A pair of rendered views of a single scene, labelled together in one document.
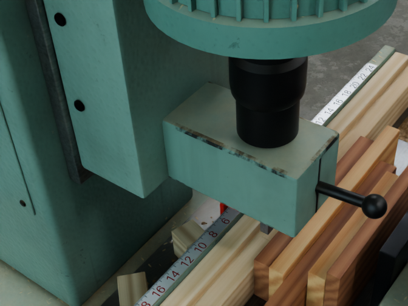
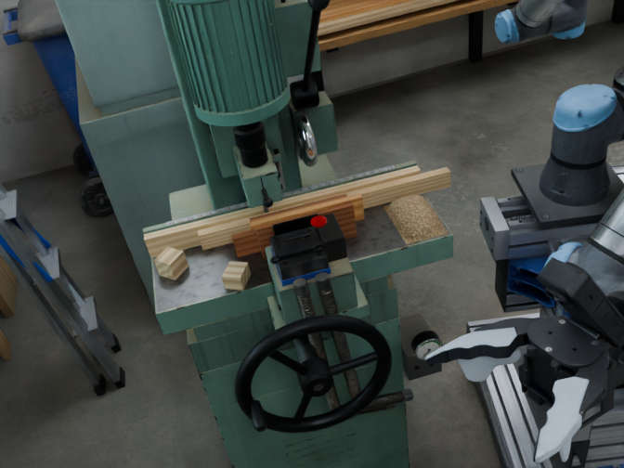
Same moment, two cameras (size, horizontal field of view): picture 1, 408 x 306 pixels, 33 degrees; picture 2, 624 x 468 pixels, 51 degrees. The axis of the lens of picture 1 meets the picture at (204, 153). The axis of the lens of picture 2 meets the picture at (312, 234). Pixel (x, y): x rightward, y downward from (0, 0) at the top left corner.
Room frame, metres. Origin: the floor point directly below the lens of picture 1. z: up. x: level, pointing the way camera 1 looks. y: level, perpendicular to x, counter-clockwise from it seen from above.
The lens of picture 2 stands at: (-0.33, -0.86, 1.73)
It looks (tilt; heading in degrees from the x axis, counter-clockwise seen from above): 38 degrees down; 42
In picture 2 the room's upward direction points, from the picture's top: 10 degrees counter-clockwise
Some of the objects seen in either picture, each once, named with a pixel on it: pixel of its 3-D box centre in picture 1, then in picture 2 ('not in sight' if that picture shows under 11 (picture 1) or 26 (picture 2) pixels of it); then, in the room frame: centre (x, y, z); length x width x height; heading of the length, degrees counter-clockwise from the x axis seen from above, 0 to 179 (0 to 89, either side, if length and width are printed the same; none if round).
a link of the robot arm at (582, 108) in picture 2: not in sight; (585, 122); (0.97, -0.52, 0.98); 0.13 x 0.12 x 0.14; 143
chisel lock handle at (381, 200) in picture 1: (348, 195); (266, 196); (0.38, -0.11, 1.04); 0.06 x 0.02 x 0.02; 50
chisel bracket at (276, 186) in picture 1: (249, 160); (258, 175); (0.45, -0.04, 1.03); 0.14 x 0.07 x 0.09; 50
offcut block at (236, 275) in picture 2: not in sight; (236, 275); (0.28, -0.10, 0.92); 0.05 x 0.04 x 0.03; 22
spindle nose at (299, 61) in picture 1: (268, 67); (249, 134); (0.43, -0.05, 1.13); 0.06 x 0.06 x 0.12
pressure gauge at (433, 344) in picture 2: not in sight; (426, 346); (0.50, -0.38, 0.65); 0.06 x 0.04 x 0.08; 140
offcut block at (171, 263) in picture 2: not in sight; (171, 263); (0.24, 0.04, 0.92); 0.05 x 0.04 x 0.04; 8
